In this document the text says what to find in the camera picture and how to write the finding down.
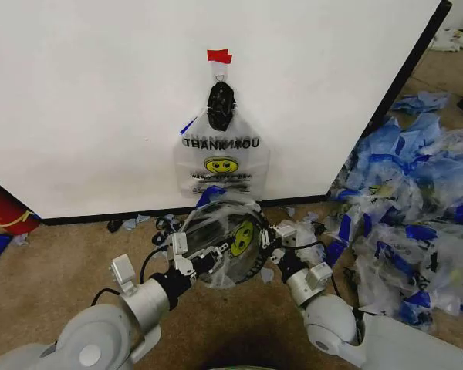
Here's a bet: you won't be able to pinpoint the clear smiley garbage bag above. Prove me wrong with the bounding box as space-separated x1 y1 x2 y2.
183 185 265 291

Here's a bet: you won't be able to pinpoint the crumpled blue plastic bag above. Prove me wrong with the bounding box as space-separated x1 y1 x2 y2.
390 90 451 116

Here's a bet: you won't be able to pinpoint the white robot body shell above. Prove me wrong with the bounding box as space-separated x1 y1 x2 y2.
360 311 463 370

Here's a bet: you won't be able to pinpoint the red cylinder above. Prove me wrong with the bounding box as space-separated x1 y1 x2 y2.
0 172 44 236

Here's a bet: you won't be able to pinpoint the black clips heap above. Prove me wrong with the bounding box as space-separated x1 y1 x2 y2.
150 214 181 248

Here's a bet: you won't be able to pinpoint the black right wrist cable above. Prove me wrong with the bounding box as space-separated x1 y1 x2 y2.
292 239 326 252

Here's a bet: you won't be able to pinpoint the crumpled blue scrap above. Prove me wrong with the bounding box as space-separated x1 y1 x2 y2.
122 214 152 233

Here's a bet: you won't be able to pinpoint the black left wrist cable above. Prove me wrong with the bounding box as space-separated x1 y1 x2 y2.
140 247 171 282

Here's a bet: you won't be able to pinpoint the clear thank you garbage bag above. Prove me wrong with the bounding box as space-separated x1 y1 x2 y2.
172 106 271 200

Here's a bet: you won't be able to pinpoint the white wall hook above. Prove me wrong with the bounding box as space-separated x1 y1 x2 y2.
211 61 229 84

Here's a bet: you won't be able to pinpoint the crumpled white plastic bags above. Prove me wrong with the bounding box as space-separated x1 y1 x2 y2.
431 27 463 53

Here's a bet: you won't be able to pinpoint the black bag clip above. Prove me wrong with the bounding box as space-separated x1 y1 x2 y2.
207 81 238 132

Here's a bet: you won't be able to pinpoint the pile of clear blue bags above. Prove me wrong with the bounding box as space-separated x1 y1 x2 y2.
323 113 463 335

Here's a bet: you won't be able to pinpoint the red tape strip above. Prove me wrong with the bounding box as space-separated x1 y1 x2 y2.
206 48 234 65

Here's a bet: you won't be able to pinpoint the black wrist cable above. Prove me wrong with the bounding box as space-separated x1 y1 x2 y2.
140 247 171 282
292 239 326 252

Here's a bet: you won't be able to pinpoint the black mesh trash bin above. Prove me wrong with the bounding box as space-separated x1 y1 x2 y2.
176 198 274 289

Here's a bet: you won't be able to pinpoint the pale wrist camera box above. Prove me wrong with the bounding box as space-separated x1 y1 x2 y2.
167 232 189 267
278 224 298 248

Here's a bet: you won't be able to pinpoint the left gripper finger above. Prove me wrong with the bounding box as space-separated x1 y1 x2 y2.
185 241 232 265
194 265 228 280

